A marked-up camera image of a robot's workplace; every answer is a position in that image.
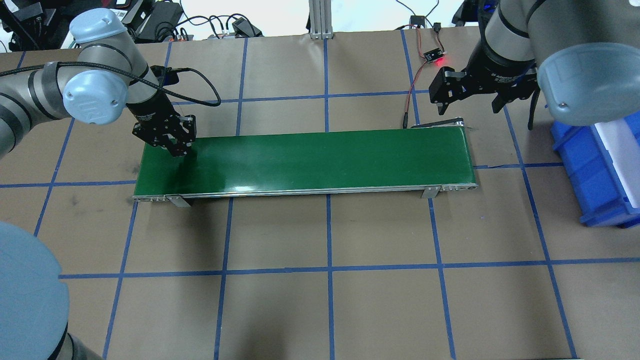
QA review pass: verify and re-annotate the black inline switch box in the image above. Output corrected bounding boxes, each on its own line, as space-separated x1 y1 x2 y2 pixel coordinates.
409 14 426 28

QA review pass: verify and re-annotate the green conveyor belt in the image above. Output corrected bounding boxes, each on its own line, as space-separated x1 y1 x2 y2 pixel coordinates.
133 121 478 207

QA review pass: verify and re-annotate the small red led board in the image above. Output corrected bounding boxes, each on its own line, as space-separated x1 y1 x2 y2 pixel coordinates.
423 47 447 64

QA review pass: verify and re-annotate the blue plastic bin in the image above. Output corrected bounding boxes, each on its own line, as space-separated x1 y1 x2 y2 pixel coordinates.
551 112 640 228

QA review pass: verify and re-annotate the black power adapter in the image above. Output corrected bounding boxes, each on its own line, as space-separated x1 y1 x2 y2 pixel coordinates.
134 1 183 44

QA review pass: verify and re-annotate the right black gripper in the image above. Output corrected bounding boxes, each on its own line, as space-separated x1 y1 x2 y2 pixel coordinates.
429 50 541 116

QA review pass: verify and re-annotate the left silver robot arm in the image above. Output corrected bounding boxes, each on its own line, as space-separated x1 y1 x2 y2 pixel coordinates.
1 8 418 157

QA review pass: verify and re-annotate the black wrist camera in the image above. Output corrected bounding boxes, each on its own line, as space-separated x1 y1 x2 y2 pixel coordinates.
150 64 180 87

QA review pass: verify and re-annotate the aluminium frame post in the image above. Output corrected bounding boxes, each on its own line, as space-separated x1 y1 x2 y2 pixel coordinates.
308 0 334 40

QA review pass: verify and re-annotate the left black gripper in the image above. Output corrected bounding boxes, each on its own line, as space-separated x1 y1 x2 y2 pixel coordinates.
132 112 197 157

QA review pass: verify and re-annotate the red black power cable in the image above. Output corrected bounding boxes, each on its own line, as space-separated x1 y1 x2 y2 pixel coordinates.
395 0 443 130

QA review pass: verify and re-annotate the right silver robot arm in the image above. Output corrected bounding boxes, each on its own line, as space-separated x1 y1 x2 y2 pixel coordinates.
464 0 640 126

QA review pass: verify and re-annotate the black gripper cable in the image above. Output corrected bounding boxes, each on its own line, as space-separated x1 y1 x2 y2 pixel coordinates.
0 61 222 107

